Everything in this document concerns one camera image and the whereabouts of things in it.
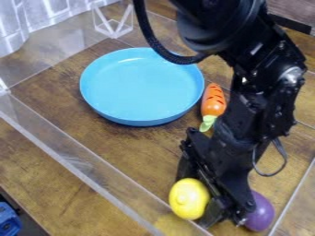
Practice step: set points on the blue round tray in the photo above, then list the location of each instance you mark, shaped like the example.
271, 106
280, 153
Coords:
135, 88

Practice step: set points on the orange toy carrot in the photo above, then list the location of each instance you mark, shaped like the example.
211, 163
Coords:
212, 106

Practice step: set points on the yellow toy lemon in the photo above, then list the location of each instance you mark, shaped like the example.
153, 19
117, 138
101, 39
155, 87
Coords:
188, 198

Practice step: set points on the white curtain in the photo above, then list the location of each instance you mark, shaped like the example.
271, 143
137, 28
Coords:
25, 16

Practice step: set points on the blue object at corner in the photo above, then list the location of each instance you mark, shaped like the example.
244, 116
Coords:
9, 221

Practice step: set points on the dark baseboard strip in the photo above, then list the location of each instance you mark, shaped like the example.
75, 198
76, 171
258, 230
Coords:
291, 24

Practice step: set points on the purple toy eggplant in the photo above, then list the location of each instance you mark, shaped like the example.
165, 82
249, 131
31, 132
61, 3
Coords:
259, 220

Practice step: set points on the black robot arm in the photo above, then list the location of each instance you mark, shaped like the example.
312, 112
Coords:
235, 29

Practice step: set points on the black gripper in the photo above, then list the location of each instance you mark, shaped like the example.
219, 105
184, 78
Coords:
220, 156

